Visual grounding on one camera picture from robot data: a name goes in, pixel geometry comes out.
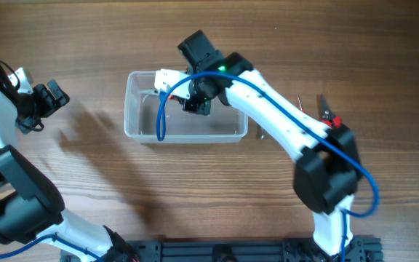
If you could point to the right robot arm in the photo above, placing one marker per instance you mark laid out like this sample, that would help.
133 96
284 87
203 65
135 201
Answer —
324 179

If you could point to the black red handled screwdriver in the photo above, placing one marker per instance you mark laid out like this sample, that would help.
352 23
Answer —
300 105

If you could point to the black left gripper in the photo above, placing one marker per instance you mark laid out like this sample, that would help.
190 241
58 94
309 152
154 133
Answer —
49 103

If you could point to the clear plastic container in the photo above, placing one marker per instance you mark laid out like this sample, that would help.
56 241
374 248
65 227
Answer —
223 125

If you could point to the red handled snips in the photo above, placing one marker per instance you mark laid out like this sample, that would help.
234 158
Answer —
327 116

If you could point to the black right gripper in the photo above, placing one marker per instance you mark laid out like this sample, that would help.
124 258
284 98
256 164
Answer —
203 105

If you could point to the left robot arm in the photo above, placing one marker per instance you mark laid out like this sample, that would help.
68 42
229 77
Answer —
32 210

